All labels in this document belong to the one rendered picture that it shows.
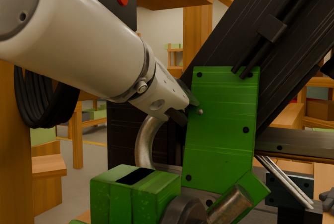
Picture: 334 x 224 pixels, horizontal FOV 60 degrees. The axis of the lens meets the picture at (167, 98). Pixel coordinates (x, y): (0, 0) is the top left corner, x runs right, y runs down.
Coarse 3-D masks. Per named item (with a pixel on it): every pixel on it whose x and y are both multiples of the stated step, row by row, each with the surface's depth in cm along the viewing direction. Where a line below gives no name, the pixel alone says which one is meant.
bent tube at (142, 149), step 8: (176, 80) 48; (184, 88) 50; (192, 96) 49; (192, 104) 48; (144, 120) 51; (152, 120) 50; (160, 120) 50; (144, 128) 50; (152, 128) 50; (144, 136) 50; (152, 136) 50; (136, 144) 50; (144, 144) 50; (136, 152) 50; (144, 152) 50; (136, 160) 50; (144, 160) 49; (152, 160) 51; (152, 168) 49
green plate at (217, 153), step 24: (216, 72) 50; (240, 72) 48; (216, 96) 49; (240, 96) 47; (192, 120) 50; (216, 120) 48; (240, 120) 46; (192, 144) 49; (216, 144) 47; (240, 144) 46; (192, 168) 48; (216, 168) 47; (240, 168) 45; (216, 192) 46
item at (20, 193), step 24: (192, 24) 129; (192, 48) 130; (0, 72) 47; (24, 72) 51; (0, 96) 47; (0, 120) 47; (0, 144) 48; (24, 144) 51; (0, 168) 48; (24, 168) 52; (0, 192) 48; (24, 192) 52; (0, 216) 48; (24, 216) 52
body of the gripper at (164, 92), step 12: (156, 60) 42; (156, 72) 35; (168, 72) 44; (156, 84) 34; (168, 84) 37; (132, 96) 34; (144, 96) 34; (156, 96) 35; (168, 96) 36; (180, 96) 38; (144, 108) 36; (156, 108) 37; (168, 108) 38; (180, 108) 40; (168, 120) 42
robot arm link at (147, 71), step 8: (144, 48) 31; (152, 56) 33; (144, 64) 31; (152, 64) 33; (144, 72) 31; (152, 72) 33; (144, 80) 32; (136, 88) 31; (144, 88) 32; (120, 96) 32; (128, 96) 33
